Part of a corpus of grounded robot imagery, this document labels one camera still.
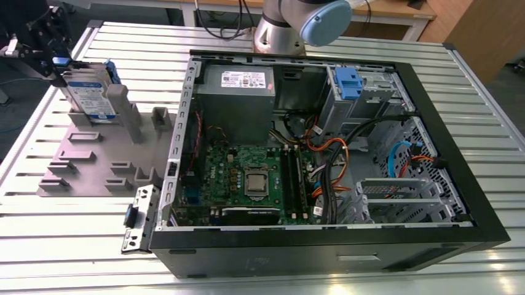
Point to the hard disk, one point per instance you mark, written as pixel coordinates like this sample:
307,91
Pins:
88,98

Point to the silver CPU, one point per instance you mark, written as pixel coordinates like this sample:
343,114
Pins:
255,184

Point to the black RAM stick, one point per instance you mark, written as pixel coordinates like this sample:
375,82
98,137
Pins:
290,184
301,184

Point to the CPU socket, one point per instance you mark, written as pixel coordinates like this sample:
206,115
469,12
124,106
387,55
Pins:
258,169

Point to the silver power supply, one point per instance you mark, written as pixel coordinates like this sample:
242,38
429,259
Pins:
234,116

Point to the black graphics card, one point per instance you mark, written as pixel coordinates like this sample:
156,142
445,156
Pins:
250,215

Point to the silver disk bay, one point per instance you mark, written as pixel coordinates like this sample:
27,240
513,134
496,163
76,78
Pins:
410,201

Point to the green motherboard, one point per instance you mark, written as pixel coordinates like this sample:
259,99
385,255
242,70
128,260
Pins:
220,159

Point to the brown wooden cabinet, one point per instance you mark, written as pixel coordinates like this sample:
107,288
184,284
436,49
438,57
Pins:
484,37

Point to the grey parts rack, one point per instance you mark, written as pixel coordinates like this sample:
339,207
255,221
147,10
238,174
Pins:
102,153

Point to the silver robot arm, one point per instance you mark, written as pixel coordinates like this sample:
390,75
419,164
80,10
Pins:
278,33

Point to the black open PC case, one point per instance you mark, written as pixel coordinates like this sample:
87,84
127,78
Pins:
287,252

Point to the wooden desk white frame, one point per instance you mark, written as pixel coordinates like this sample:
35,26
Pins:
389,9

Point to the silver drive cage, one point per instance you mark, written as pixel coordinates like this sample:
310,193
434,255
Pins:
369,107

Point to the silver expansion slot bracket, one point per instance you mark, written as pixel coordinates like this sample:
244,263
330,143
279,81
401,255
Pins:
150,221

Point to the blue plastic drive latch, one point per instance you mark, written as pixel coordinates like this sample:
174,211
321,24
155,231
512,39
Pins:
349,83

